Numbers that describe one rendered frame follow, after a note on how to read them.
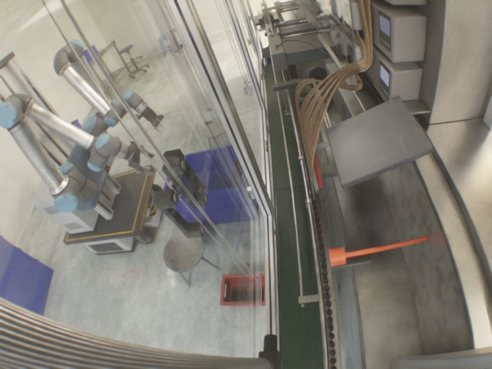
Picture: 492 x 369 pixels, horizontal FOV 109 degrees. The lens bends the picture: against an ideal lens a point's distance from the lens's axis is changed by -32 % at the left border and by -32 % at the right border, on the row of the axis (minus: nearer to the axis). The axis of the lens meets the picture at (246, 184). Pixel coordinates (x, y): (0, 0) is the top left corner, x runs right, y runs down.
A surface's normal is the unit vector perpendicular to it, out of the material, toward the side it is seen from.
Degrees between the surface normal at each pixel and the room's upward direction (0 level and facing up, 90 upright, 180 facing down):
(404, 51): 90
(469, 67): 90
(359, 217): 0
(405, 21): 90
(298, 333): 2
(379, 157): 19
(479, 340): 0
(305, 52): 90
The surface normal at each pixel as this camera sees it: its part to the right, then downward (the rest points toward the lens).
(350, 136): -0.58, -0.51
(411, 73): -0.01, 0.78
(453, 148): -0.28, -0.60
